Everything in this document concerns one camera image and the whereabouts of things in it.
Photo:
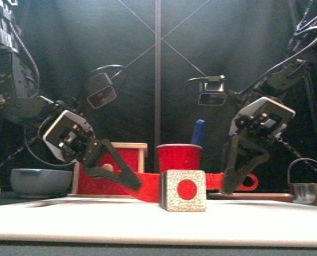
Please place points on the sushi piece red centre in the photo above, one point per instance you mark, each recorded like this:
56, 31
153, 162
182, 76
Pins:
182, 190

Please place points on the pink tray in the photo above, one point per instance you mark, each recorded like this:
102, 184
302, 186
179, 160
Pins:
262, 196

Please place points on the small metal bucket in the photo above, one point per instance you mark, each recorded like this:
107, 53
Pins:
309, 195

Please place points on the blue utensil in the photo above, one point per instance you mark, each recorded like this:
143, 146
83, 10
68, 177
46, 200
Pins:
198, 131

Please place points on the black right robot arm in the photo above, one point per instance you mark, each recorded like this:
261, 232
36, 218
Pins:
282, 75

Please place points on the white cutting board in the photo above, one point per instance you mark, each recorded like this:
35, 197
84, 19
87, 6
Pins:
98, 223

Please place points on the metal frame pole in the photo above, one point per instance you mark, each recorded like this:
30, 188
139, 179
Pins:
157, 100

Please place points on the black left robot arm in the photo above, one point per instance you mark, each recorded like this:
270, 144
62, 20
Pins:
14, 76

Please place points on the grey-blue bowl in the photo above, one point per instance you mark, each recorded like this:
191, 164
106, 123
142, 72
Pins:
40, 183

